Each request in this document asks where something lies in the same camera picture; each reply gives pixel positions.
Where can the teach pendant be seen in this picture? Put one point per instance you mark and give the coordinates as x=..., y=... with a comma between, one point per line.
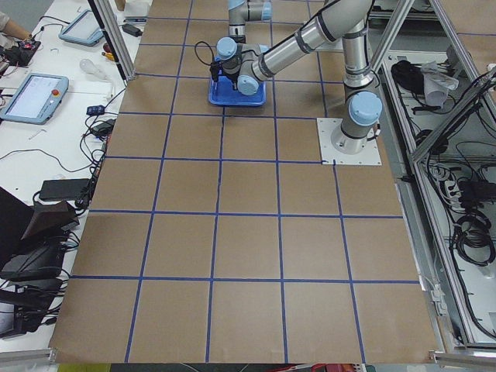
x=83, y=30
x=36, y=99

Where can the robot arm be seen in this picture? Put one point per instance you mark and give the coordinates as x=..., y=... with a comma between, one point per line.
x=241, y=68
x=241, y=12

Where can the aluminium frame post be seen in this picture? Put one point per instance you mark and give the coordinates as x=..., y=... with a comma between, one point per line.
x=108, y=24

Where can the upper teach pendant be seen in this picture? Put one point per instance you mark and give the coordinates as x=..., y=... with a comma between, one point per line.
x=83, y=30

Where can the black power brick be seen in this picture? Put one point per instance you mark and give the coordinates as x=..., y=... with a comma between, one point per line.
x=63, y=189

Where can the blue plastic tray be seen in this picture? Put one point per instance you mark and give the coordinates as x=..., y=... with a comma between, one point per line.
x=222, y=93

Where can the lower teach pendant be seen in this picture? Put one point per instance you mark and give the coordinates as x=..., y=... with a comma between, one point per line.
x=36, y=99

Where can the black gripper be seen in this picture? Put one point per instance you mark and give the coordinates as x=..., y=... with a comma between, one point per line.
x=233, y=78

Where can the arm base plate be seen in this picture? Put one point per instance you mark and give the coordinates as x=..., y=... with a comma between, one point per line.
x=338, y=149

